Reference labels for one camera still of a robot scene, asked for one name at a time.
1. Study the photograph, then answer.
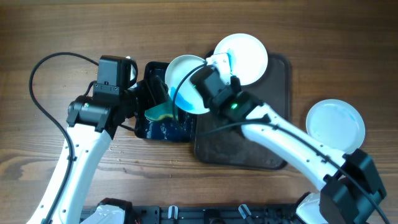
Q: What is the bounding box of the teal yellow sponge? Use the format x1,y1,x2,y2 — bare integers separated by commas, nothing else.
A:
144,99,178,121

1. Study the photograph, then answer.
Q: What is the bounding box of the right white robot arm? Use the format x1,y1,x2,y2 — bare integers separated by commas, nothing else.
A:
187,65,389,223

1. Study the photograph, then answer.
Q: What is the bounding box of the brown serving tray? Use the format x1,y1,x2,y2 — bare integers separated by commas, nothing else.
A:
193,53,291,170

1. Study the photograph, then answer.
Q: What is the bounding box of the left black cable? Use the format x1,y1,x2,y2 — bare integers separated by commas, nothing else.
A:
29,52,137,224

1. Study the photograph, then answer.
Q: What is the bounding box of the black cable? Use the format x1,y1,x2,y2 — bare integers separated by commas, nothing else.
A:
29,52,137,224
172,62,391,224

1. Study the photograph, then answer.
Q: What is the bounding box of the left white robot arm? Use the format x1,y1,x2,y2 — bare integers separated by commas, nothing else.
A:
28,123,114,223

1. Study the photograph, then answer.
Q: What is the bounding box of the black water tray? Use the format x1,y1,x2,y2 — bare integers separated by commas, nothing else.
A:
134,62,197,142

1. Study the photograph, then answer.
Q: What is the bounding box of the right black cable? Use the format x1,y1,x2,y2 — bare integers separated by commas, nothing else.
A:
172,62,391,224

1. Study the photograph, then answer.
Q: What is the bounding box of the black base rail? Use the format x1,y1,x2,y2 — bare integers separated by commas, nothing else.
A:
80,198,312,224

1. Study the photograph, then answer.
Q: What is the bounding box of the white plate blue stain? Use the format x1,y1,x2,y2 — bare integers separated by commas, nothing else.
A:
213,34,268,86

